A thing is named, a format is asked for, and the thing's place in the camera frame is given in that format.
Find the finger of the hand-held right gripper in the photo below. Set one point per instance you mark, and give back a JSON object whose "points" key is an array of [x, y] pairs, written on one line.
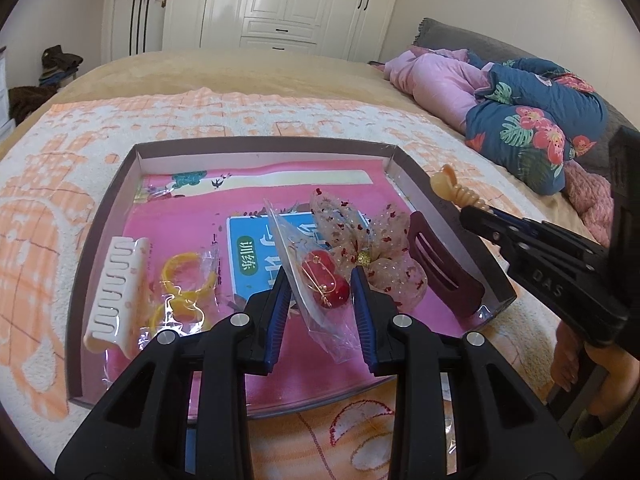
{"points": [[487, 227], [550, 237]]}

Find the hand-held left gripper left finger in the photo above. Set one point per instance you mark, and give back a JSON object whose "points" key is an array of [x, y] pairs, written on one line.
{"points": [[277, 310]]}

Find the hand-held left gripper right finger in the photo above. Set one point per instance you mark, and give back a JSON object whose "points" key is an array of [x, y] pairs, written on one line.
{"points": [[362, 310]]}

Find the peach spiral hair clip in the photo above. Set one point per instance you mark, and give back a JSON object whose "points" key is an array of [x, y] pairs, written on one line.
{"points": [[457, 187]]}

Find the red brooch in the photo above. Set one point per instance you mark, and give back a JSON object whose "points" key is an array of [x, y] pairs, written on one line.
{"points": [[322, 277]]}

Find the maroon hair clip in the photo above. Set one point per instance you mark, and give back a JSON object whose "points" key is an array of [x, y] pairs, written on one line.
{"points": [[442, 265]]}

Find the dotted sheer hair bow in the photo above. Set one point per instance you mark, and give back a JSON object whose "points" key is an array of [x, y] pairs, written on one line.
{"points": [[380, 240]]}

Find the yellow rings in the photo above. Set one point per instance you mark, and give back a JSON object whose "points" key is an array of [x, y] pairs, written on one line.
{"points": [[185, 282]]}

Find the white hair claw clip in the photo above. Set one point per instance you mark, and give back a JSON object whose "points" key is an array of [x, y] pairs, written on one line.
{"points": [[117, 295]]}

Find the shallow brown cardboard box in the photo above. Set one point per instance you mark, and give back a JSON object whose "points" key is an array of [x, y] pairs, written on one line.
{"points": [[100, 220]]}

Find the person's right hand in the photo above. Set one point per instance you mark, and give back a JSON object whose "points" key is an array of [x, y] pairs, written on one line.
{"points": [[567, 360]]}

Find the pink fluffy blanket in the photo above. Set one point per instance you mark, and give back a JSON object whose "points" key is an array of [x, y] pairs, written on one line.
{"points": [[587, 200]]}

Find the blue floral quilt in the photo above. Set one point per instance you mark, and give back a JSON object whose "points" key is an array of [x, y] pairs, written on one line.
{"points": [[530, 125]]}

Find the pink quilt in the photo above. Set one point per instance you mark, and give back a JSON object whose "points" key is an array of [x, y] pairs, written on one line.
{"points": [[440, 85]]}

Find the beige bed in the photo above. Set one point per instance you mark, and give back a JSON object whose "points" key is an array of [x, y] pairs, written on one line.
{"points": [[300, 72]]}

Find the orange checked fleece blanket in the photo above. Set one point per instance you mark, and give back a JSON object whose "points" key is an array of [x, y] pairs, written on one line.
{"points": [[60, 175]]}

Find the white wardrobe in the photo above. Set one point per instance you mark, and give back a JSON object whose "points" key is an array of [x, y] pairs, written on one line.
{"points": [[280, 5]]}

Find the white door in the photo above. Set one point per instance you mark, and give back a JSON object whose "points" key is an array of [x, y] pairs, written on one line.
{"points": [[130, 25]]}

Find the pile of dark clothes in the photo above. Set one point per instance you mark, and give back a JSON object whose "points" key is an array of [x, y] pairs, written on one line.
{"points": [[60, 62]]}

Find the white drawer cabinet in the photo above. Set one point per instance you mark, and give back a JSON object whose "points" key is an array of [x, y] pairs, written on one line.
{"points": [[4, 95]]}

